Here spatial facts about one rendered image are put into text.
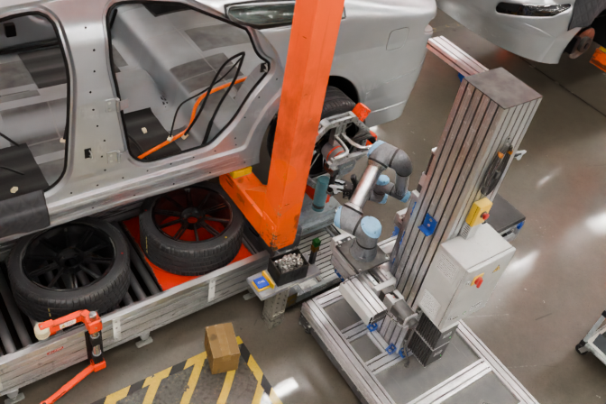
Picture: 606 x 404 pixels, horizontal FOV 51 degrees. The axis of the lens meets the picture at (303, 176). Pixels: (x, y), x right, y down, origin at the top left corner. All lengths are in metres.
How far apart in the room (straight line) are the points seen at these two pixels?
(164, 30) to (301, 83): 1.93
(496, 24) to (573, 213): 1.76
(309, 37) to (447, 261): 1.26
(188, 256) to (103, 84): 1.20
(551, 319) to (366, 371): 1.59
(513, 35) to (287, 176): 3.12
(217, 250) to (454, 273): 1.47
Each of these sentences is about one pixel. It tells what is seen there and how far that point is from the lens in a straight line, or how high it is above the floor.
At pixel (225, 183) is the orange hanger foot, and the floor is 0.59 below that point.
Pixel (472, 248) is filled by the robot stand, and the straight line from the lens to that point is 3.23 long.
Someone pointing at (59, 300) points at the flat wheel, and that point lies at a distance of 3.68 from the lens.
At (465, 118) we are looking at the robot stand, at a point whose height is 1.87.
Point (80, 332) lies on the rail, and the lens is 3.68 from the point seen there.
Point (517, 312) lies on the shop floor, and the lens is 4.80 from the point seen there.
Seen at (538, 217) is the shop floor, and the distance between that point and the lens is 5.61.
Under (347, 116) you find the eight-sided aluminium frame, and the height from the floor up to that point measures 1.12.
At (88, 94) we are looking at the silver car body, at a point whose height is 1.54.
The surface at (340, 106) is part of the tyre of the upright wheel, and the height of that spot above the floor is 1.16.
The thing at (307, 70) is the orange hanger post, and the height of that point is 1.81.
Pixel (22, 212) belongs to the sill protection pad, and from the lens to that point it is 3.55.
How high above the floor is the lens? 3.40
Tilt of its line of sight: 41 degrees down
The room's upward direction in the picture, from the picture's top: 11 degrees clockwise
